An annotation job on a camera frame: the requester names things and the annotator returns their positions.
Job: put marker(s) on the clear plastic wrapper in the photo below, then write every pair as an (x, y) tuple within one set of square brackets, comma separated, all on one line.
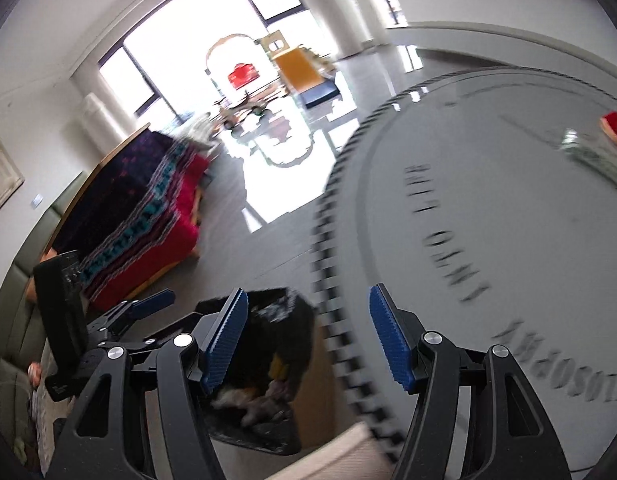
[(588, 155)]

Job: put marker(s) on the yellow and blue toy slide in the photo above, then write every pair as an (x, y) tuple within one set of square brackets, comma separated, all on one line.
[(298, 72)]

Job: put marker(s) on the small wooden chair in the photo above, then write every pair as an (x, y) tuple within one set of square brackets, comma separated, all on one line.
[(273, 45)]

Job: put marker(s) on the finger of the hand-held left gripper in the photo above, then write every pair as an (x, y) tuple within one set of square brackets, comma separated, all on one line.
[(156, 302), (171, 330)]

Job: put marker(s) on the white wall switch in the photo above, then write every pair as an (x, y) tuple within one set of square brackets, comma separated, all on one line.
[(36, 201)]

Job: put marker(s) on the white arched toy frame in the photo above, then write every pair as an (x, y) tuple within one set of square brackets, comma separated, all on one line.
[(211, 60)]

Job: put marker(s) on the white standing air conditioner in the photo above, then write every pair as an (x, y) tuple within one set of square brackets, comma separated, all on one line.
[(106, 120)]

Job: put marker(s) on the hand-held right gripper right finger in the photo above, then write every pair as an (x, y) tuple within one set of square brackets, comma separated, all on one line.
[(393, 345)]

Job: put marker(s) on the red-orange plastic object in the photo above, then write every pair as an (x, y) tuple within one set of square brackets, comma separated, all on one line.
[(616, 130)]

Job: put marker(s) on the large dark-framed window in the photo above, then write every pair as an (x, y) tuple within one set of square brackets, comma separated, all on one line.
[(188, 35)]

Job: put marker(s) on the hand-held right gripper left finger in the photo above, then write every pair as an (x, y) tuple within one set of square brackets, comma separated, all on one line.
[(223, 345)]

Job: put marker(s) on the wooden-framed bed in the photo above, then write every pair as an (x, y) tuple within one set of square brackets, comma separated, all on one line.
[(161, 272)]

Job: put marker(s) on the toy ride-on vehicle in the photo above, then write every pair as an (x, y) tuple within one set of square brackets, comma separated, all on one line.
[(243, 110)]

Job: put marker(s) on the trash bin with black bag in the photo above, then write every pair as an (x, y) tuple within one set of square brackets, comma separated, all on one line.
[(288, 330)]

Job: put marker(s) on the framed wall picture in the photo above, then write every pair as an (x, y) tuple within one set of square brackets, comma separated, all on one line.
[(1, 175)]

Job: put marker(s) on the green sofa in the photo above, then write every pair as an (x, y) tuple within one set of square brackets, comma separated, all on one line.
[(18, 270)]

